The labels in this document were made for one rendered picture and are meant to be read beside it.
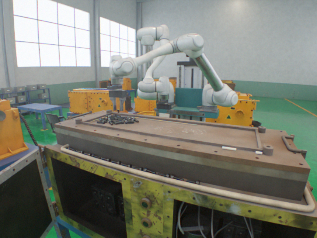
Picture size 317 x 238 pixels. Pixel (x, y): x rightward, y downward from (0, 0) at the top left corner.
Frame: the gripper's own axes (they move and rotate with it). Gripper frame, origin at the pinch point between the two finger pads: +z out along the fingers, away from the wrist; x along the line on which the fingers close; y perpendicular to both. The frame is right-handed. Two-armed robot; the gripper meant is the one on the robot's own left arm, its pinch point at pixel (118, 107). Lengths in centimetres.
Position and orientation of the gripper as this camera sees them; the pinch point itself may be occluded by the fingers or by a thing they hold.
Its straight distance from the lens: 137.6
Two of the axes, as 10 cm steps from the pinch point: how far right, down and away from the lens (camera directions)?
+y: 4.3, -2.2, 8.7
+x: -9.0, -1.1, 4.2
